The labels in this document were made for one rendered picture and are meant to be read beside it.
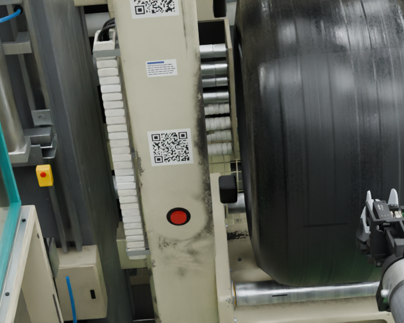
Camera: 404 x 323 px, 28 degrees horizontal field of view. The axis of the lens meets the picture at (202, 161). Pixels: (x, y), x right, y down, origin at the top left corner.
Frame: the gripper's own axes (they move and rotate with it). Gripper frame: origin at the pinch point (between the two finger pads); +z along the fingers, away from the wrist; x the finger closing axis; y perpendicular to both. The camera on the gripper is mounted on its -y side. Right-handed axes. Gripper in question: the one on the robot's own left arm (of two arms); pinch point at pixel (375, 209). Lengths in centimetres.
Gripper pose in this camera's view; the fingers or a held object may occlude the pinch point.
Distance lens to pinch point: 126.4
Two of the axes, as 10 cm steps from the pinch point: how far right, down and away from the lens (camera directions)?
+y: -0.8, -8.7, -4.8
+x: -10.0, 0.8, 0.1
